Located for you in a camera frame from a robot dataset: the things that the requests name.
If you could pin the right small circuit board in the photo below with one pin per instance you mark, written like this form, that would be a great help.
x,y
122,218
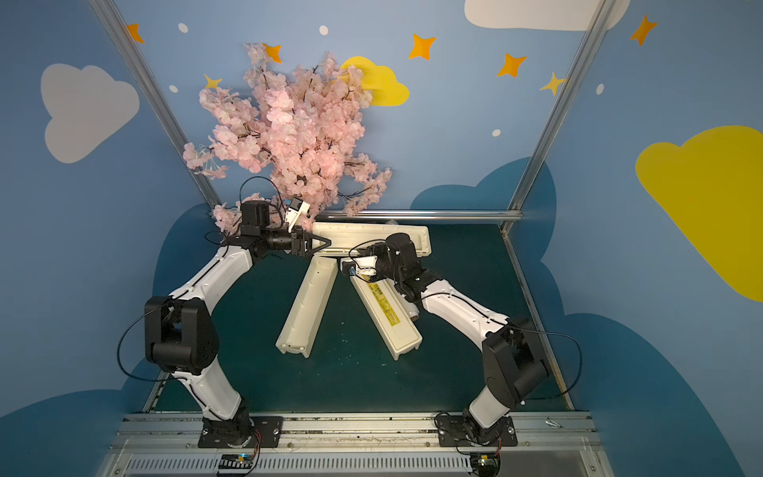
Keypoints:
x,y
484,465

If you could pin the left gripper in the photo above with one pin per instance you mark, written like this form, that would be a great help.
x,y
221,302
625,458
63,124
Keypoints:
x,y
301,242

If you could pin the aluminium rail base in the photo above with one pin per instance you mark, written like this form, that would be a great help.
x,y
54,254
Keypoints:
x,y
357,444

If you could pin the left small circuit board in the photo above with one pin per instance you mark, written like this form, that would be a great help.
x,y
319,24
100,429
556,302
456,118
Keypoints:
x,y
237,464

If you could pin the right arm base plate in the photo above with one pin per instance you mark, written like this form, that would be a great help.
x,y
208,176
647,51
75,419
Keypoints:
x,y
460,431

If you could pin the dispenser lid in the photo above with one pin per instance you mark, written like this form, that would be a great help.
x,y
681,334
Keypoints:
x,y
349,236

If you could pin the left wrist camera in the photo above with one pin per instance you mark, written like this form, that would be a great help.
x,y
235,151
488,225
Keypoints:
x,y
297,215

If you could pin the right white wrap dispenser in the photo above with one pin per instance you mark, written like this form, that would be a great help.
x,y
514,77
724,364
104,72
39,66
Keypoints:
x,y
383,303

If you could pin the pink cherry blossom tree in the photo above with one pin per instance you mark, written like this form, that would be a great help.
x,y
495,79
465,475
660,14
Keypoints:
x,y
303,127

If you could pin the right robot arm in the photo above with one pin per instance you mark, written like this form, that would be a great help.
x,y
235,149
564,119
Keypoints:
x,y
514,361

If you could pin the small circuit board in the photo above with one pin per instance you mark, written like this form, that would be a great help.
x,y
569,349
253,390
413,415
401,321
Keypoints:
x,y
237,464
484,465

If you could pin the dispenser base tray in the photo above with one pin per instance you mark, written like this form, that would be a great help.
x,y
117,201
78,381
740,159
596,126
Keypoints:
x,y
303,321

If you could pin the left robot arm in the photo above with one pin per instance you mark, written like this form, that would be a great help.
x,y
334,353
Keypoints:
x,y
180,336

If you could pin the plastic wrap roll inner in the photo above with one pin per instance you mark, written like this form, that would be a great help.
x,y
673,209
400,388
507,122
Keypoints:
x,y
411,309

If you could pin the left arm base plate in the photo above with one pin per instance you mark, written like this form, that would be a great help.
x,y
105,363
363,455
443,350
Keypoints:
x,y
257,431

